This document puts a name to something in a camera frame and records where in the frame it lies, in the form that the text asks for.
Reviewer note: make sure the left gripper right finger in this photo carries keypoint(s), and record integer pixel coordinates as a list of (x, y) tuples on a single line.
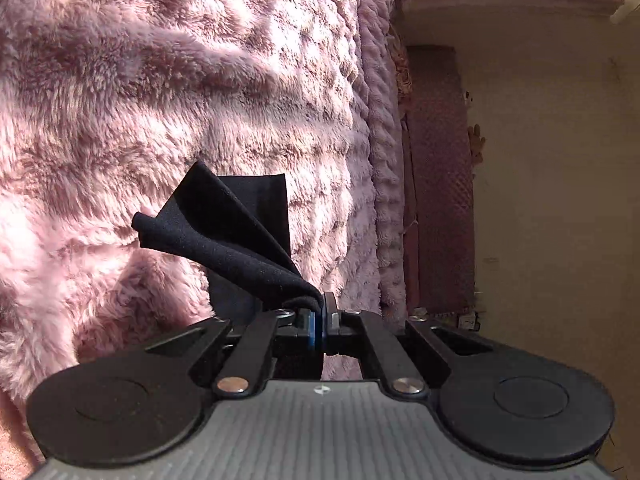
[(502, 403)]

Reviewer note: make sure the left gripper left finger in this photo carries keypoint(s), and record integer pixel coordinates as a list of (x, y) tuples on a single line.
[(137, 404)]

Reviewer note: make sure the black pants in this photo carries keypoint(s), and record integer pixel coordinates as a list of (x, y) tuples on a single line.
[(237, 227)]

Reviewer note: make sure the pink fluffy blanket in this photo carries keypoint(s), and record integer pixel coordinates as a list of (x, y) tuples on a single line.
[(104, 106)]

